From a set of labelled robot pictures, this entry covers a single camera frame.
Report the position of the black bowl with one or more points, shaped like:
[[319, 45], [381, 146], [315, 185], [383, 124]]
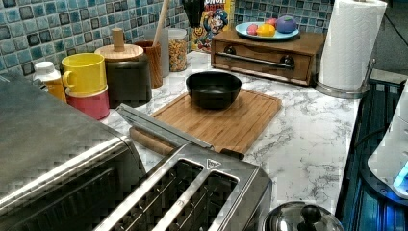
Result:
[[213, 89]]

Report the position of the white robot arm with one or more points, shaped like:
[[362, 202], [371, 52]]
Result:
[[389, 161]]

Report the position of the wooden cutting board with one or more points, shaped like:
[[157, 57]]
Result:
[[234, 128]]

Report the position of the toaster oven glass door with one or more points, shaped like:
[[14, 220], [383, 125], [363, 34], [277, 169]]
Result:
[[152, 126]]

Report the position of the stainless steel two-slot toaster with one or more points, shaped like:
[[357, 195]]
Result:
[[195, 189]]

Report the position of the brown wooden utensil holder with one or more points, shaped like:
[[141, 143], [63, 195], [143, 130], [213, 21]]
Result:
[[153, 53]]

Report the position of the clear jar with cereal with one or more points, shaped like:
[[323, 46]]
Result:
[[177, 49]]

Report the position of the dark canister with wooden lid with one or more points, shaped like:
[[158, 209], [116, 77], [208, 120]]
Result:
[[127, 72]]

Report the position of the light blue plate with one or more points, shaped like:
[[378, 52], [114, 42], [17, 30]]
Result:
[[241, 30]]

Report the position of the frosted grey tumbler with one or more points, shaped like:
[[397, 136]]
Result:
[[149, 34]]

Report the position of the pink toy fruit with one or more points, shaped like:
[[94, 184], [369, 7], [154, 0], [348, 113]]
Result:
[[252, 29]]

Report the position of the cereal box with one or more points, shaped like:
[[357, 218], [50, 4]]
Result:
[[216, 17]]

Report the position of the yellow toy lemon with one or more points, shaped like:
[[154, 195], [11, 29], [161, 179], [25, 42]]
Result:
[[266, 30]]

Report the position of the wooden drawer box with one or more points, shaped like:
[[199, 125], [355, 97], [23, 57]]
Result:
[[293, 60]]

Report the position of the black kitchen utensil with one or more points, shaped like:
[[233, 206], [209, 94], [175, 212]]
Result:
[[193, 10]]

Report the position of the pink cup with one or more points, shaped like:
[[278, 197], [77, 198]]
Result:
[[95, 105]]

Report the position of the wooden spoon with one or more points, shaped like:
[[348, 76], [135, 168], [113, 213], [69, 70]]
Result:
[[161, 22]]

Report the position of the purple toy fruit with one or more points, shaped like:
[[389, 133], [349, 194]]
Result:
[[286, 24]]

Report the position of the yellow mug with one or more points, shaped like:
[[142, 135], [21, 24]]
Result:
[[84, 73]]

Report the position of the metal paper towel holder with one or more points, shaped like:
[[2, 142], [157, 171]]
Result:
[[349, 94]]

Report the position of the stainless steel toaster oven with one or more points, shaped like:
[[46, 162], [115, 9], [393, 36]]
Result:
[[60, 169]]

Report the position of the white-capped spice bottle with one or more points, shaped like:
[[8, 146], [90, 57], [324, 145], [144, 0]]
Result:
[[51, 78]]

